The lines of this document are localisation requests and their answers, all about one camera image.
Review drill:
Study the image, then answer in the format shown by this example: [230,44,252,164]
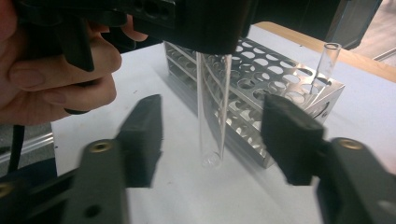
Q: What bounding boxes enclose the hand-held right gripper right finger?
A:
[261,93,326,187]

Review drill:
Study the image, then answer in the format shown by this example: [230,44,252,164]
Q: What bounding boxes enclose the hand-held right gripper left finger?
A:
[115,93,164,189]

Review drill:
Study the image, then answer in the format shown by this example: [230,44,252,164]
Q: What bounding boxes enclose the silver metal test tube rack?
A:
[163,36,346,170]

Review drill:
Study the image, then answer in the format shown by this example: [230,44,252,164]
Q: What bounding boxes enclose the clear glass test tube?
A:
[309,42,343,94]
[195,52,233,171]

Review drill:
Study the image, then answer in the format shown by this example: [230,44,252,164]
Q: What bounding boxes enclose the white table mat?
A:
[50,24,396,224]

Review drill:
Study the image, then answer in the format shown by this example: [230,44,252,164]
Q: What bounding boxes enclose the black cable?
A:
[7,124,26,174]

